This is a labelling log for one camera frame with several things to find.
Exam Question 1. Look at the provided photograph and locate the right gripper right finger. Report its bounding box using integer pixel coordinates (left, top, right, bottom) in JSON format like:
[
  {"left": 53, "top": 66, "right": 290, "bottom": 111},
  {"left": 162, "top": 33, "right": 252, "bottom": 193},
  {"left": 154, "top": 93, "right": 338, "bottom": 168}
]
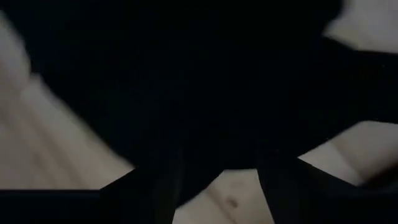
[{"left": 257, "top": 139, "right": 359, "bottom": 224}]

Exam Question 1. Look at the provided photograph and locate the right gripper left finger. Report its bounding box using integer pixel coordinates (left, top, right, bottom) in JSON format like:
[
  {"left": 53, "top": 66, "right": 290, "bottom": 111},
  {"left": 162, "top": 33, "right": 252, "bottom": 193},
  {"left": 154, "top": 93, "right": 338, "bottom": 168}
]
[{"left": 102, "top": 139, "right": 180, "bottom": 224}]

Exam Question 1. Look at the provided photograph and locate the black garment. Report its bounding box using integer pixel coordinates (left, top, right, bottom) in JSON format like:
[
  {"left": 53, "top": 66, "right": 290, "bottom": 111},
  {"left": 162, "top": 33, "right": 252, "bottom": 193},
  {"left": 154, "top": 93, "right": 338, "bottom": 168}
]
[{"left": 0, "top": 0, "right": 398, "bottom": 215}]

